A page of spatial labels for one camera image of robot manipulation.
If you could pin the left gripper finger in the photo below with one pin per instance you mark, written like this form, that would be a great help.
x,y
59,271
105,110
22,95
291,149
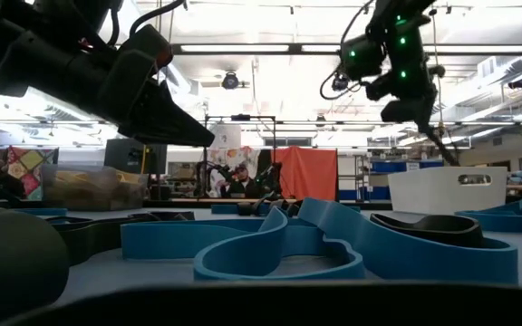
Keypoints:
x,y
166,122

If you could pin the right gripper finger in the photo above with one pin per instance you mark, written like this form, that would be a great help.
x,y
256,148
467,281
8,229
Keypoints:
x,y
437,145

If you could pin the white plastic basket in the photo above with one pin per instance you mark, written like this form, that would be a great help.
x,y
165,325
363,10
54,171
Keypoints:
x,y
424,194

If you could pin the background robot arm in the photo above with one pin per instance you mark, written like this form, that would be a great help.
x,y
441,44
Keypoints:
x,y
272,174
222,171

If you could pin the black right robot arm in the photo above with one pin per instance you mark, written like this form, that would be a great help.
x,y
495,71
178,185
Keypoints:
x,y
406,36

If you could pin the small black rubber band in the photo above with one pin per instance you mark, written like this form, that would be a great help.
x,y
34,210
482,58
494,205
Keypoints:
x,y
447,235

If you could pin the black monitor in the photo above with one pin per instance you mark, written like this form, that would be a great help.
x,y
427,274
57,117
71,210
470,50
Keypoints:
x,y
134,154

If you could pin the blue storage bin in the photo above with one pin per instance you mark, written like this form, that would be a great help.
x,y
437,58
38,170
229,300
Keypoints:
x,y
370,194
388,166

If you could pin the white cylinder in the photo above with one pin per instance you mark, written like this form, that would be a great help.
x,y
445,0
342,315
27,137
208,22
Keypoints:
x,y
225,136

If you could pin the floral cloth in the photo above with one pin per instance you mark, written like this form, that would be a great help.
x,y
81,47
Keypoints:
x,y
225,156

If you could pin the white air vent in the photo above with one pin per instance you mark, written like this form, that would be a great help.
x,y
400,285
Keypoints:
x,y
487,68

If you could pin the person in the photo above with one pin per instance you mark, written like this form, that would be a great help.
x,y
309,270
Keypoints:
x,y
242,185

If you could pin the colourful patchwork quilt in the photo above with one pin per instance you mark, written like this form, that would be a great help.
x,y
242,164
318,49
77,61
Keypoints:
x,y
30,172

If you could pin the orange cloth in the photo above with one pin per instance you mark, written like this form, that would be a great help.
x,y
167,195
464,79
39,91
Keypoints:
x,y
306,172

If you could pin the dark round blurred object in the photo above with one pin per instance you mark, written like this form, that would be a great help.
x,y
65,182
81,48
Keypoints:
x,y
16,262

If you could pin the black metal frame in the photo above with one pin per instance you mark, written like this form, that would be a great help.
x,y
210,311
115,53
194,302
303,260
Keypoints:
x,y
240,117

